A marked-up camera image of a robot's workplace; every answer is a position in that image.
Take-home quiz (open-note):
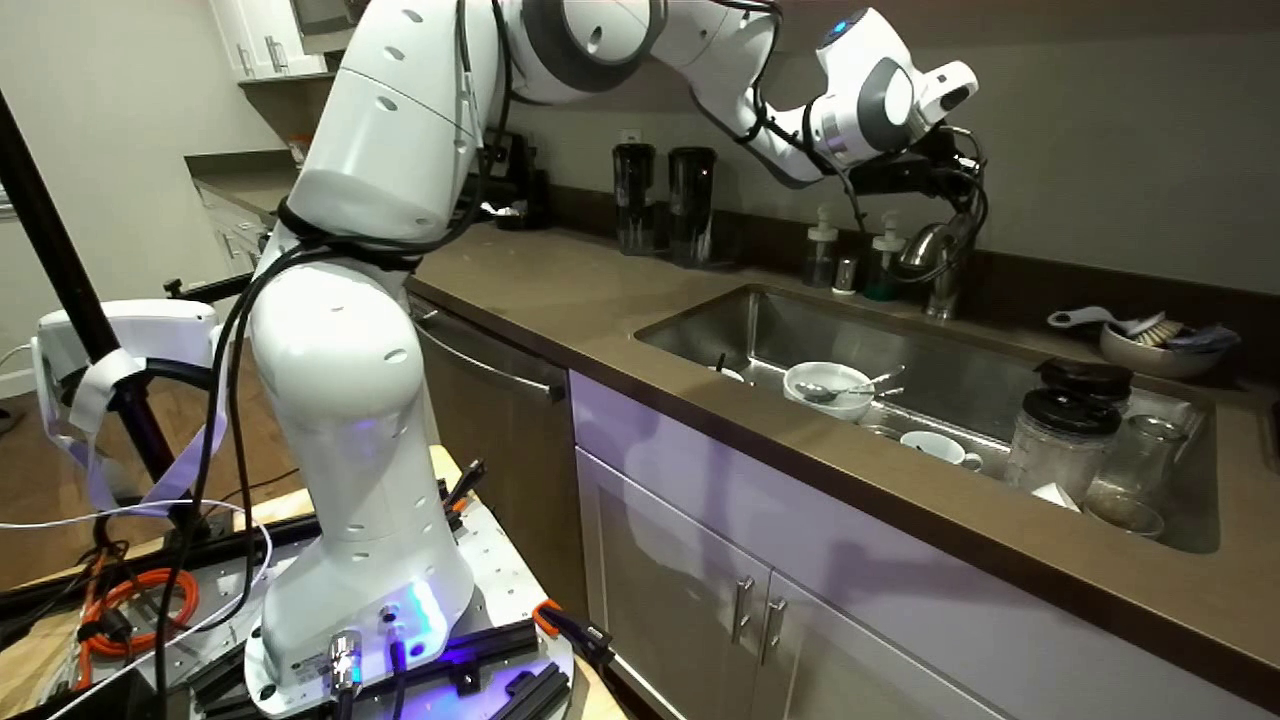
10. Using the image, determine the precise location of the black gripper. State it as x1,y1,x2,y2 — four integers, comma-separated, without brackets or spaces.
852,125,985,200

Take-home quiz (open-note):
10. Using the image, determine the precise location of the clear glass jar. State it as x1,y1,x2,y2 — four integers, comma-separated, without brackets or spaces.
1085,416,1186,542

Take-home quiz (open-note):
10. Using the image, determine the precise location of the stainless steel sink basin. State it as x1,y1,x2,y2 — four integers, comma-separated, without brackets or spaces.
640,288,1221,551

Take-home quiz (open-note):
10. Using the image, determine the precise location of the green soap dispenser bottle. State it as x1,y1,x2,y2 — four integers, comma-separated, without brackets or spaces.
862,222,905,300

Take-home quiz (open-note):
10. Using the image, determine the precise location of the dark tumbler right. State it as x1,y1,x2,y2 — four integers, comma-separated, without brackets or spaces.
669,150,714,266

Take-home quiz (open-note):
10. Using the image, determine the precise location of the orange cable coil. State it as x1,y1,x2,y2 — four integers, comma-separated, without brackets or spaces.
73,566,207,659

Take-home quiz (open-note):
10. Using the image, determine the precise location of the white dish brush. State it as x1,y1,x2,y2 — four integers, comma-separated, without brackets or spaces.
1048,306,1147,336

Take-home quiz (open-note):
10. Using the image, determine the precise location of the dark tumbler left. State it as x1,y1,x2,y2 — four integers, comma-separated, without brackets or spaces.
613,146,655,256

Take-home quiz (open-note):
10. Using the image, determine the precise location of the black tripod pole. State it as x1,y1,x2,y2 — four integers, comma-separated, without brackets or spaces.
0,94,171,477

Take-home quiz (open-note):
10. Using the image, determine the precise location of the clear soap dispenser bottle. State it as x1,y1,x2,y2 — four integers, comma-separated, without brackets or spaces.
803,212,839,288

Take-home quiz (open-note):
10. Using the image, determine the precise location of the beige sponge holder dish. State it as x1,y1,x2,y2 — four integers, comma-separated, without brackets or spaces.
1100,319,1221,380

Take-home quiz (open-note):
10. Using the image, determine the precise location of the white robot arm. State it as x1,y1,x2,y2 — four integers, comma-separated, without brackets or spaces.
243,0,981,720

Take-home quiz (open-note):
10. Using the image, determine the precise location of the white bowl with spoons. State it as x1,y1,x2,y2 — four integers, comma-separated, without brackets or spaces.
784,359,905,420

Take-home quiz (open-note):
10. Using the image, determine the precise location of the stainless steel kitchen tap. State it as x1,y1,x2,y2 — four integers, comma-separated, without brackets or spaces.
893,215,977,319

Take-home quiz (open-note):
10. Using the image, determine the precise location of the clear blender jar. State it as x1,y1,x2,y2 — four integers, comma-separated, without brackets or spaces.
1003,387,1121,502

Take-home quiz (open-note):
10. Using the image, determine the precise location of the dark tumbler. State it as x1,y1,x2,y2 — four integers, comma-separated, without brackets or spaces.
613,146,655,256
669,150,714,266

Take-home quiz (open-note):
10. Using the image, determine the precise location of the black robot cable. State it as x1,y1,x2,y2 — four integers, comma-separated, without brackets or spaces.
147,236,325,714

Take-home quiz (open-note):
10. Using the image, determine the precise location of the blue sponge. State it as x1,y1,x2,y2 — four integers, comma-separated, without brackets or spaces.
1168,324,1239,352

